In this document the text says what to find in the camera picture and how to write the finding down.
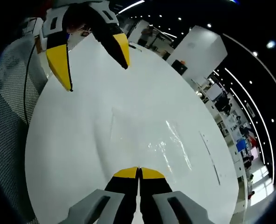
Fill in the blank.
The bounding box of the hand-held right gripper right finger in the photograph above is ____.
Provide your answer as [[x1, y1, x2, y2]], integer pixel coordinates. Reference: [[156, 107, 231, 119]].
[[138, 167, 214, 224]]

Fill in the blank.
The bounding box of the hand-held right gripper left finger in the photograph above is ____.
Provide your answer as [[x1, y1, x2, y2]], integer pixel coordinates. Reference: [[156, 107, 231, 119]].
[[58, 166, 139, 224]]

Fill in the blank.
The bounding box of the clear plastic food packaging bag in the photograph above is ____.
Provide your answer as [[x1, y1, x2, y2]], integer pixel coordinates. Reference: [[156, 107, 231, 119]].
[[109, 105, 195, 179]]

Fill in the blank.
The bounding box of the black cabinet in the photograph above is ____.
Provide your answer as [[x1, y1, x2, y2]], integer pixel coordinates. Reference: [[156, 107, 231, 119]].
[[171, 59, 188, 76]]

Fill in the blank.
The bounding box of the grey mesh chair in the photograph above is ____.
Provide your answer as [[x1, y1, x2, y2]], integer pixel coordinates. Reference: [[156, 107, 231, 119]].
[[0, 38, 50, 224]]

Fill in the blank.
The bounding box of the white square pillar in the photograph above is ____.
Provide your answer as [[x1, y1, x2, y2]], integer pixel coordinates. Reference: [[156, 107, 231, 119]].
[[166, 25, 228, 81]]

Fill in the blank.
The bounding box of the thin cable on table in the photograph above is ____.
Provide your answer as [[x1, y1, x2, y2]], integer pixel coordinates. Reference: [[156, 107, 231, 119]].
[[128, 42, 143, 53]]

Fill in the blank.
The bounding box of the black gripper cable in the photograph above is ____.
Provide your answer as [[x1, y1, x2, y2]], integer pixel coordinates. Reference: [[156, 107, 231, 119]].
[[23, 17, 40, 125]]

